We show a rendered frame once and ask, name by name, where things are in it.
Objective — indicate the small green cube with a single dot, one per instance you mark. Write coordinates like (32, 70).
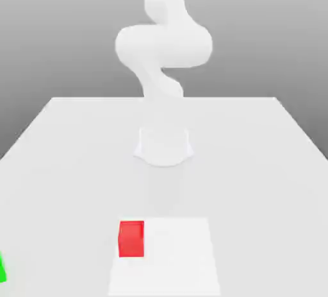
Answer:
(2, 270)

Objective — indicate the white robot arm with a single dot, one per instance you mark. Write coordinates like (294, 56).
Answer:
(164, 45)

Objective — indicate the small red cube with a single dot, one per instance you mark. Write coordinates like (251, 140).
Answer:
(131, 240)

